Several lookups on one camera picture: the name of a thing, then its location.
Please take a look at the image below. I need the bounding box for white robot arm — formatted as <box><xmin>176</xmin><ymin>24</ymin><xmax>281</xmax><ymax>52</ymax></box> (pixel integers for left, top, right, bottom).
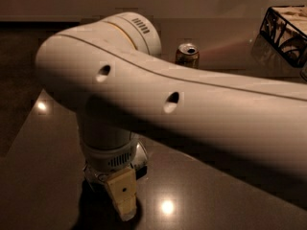
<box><xmin>35</xmin><ymin>12</ymin><xmax>307</xmax><ymax>220</ymax></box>

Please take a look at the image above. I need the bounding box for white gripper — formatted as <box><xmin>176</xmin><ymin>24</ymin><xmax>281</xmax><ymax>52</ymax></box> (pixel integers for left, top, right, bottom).
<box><xmin>76</xmin><ymin>114</ymin><xmax>138</xmax><ymax>221</ymax></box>

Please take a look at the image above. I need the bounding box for orange soda can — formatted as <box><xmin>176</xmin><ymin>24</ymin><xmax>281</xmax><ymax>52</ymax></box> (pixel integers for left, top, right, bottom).
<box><xmin>176</xmin><ymin>43</ymin><xmax>200</xmax><ymax>69</ymax></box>

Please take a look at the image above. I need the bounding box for white green 7up can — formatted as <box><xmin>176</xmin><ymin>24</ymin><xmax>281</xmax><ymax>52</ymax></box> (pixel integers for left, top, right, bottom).
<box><xmin>83</xmin><ymin>141</ymin><xmax>148</xmax><ymax>192</ymax></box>

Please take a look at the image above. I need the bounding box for black wire basket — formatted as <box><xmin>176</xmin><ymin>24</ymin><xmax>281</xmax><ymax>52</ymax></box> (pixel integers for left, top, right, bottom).
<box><xmin>260</xmin><ymin>5</ymin><xmax>307</xmax><ymax>68</ymax></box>

